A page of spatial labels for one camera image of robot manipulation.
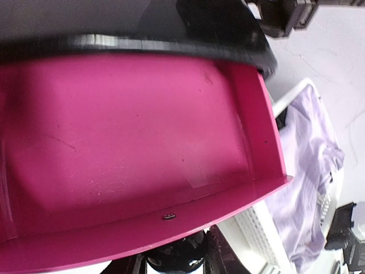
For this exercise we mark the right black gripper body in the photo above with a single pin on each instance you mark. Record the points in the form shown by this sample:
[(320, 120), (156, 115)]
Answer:
[(280, 17)]

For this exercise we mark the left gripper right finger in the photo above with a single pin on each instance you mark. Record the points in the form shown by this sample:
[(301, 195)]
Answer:
[(221, 259)]

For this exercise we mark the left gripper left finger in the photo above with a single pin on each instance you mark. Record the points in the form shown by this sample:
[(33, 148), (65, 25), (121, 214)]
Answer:
[(135, 264)]

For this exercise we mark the white perforated plastic basket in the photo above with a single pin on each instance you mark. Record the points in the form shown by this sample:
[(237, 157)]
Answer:
[(252, 233)]

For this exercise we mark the purple garment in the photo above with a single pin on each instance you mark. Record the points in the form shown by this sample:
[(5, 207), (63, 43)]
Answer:
[(312, 155)]

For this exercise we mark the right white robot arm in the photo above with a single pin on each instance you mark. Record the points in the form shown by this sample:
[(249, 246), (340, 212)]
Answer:
[(321, 71)]

